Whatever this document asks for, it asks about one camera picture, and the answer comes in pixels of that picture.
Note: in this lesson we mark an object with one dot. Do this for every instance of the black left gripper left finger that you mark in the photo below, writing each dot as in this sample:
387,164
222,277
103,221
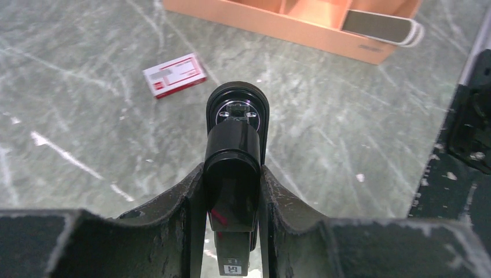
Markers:
160,238

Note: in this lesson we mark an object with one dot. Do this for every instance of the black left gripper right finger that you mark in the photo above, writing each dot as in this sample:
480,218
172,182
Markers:
299,241

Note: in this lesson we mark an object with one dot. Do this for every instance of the black stapler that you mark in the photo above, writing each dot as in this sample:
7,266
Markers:
237,116

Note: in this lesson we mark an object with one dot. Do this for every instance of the beige stapler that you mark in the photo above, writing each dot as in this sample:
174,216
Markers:
394,30

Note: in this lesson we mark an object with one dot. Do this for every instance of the red white staple box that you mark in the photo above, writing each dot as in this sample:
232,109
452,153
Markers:
175,75

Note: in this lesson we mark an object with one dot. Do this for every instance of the orange file organizer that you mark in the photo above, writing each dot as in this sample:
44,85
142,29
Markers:
314,24

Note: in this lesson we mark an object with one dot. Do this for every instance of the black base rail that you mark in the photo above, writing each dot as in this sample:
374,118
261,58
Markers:
456,181

